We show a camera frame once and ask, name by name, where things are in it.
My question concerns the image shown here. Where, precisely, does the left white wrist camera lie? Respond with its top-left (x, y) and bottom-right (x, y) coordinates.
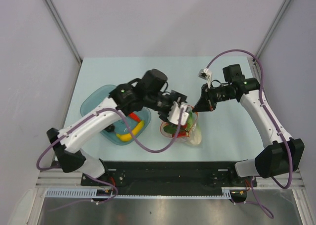
top-left (167, 101), bottom-right (192, 126)

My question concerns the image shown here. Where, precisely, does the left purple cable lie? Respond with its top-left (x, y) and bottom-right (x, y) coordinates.
top-left (36, 105), bottom-right (185, 212)

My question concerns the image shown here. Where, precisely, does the dark purple grape bunch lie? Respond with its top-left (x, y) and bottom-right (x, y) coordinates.
top-left (104, 125), bottom-right (115, 133)

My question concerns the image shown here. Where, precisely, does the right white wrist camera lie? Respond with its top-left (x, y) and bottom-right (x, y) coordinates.
top-left (198, 68), bottom-right (212, 88)

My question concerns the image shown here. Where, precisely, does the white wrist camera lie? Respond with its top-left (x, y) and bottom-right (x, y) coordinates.
top-left (167, 101), bottom-right (192, 126)
top-left (198, 68), bottom-right (212, 88)

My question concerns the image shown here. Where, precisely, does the right aluminium corner post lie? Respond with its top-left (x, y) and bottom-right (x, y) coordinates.
top-left (255, 0), bottom-right (293, 58)

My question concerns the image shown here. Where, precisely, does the clear zip bag red zipper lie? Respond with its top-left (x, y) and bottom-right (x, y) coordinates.
top-left (160, 122), bottom-right (188, 143)

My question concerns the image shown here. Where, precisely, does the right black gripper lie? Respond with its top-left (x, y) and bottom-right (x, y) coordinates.
top-left (193, 82), bottom-right (236, 112)

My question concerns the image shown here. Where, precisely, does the teal transparent plastic tray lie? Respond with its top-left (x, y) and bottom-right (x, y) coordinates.
top-left (80, 85), bottom-right (151, 145)

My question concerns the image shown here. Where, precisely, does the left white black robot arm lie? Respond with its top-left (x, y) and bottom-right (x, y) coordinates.
top-left (46, 69), bottom-right (189, 185)

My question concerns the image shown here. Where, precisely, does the aluminium corner post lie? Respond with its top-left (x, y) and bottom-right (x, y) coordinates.
top-left (36, 0), bottom-right (83, 64)
top-left (255, 0), bottom-right (293, 58)

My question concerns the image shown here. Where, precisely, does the yellow banana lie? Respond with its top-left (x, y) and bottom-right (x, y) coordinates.
top-left (116, 120), bottom-right (145, 142)

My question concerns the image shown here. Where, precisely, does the green white lettuce head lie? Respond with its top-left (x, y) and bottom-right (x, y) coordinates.
top-left (185, 111), bottom-right (202, 146)

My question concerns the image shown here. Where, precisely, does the red cherry bunch with leaf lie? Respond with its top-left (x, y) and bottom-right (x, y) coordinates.
top-left (162, 121), bottom-right (191, 138)

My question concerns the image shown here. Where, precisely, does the red orange carrot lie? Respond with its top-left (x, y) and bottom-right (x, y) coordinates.
top-left (129, 113), bottom-right (141, 123)

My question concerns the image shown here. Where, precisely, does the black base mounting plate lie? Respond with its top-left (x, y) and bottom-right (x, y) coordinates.
top-left (80, 159), bottom-right (258, 196)

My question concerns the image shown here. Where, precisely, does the left aluminium corner post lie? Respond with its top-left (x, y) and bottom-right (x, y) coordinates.
top-left (36, 0), bottom-right (83, 64)

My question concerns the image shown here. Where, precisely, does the aluminium frame rail front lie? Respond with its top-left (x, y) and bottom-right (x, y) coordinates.
top-left (35, 168), bottom-right (306, 189)

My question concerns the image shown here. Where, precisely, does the white slotted cable duct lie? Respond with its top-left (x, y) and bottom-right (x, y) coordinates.
top-left (45, 188), bottom-right (232, 199)

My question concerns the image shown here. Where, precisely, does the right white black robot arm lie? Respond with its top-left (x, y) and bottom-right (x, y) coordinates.
top-left (193, 64), bottom-right (305, 186)

